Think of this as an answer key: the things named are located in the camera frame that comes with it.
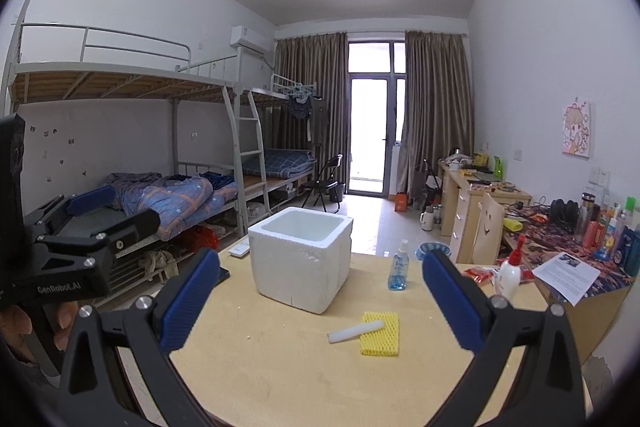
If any white foam tube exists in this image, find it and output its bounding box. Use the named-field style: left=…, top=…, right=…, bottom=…
left=326, top=320, right=385, bottom=345

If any person left hand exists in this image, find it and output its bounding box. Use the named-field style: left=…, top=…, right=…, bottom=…
left=0, top=301, right=79, bottom=362

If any blue plaid quilt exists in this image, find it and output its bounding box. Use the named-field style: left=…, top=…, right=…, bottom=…
left=104, top=171, right=239, bottom=242

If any printed paper sheet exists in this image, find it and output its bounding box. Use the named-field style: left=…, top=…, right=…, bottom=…
left=533, top=253, right=600, bottom=307

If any white lotion bottle red cap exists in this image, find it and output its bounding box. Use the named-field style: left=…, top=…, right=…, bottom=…
left=495, top=234, right=526, bottom=303

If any white remote control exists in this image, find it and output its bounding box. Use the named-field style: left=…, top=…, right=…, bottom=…
left=229, top=243, right=250, bottom=258

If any red snack packet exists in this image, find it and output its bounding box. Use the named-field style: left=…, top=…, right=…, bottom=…
left=462, top=267, right=495, bottom=286

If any metal bunk bed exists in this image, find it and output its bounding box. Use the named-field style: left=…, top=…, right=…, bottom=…
left=1, top=15, right=314, bottom=295

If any wooden smiley chair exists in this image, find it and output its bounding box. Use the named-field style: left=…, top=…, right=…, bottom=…
left=472, top=193, right=504, bottom=265

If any toiletry bottles cluster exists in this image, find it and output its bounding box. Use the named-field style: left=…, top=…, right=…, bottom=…
left=574, top=192, right=639, bottom=277

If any white styrofoam box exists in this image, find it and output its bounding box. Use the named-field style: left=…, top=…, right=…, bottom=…
left=248, top=207, right=354, bottom=314

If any grey trash bin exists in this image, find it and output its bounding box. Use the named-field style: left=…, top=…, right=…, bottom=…
left=416, top=242, right=451, bottom=261

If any blue spray bottle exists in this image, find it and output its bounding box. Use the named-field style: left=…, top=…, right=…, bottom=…
left=387, top=239, right=409, bottom=291

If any white thermos kettle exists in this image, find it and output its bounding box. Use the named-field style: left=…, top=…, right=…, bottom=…
left=420, top=206, right=435, bottom=232

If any wooden desk with drawers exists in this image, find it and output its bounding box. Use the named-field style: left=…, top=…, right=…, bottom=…
left=438, top=160, right=532, bottom=263

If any white air conditioner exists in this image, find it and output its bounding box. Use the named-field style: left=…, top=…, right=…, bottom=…
left=230, top=26, right=272, bottom=54

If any black folding chair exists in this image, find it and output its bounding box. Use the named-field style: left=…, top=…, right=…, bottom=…
left=300, top=154, right=344, bottom=212

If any left brown curtain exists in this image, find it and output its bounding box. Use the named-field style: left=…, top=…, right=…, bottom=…
left=271, top=32, right=350, bottom=182

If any brown curtain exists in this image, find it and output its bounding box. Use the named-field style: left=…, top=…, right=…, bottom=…
left=397, top=31, right=475, bottom=197
left=271, top=32, right=350, bottom=182

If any glass balcony door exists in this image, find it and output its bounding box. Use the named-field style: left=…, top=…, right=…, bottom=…
left=347, top=40, right=406, bottom=197

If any right brown curtain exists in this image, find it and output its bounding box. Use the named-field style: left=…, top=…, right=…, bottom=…
left=397, top=31, right=475, bottom=197

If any anime wall poster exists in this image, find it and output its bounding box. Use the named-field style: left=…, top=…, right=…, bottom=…
left=562, top=96, right=591, bottom=158

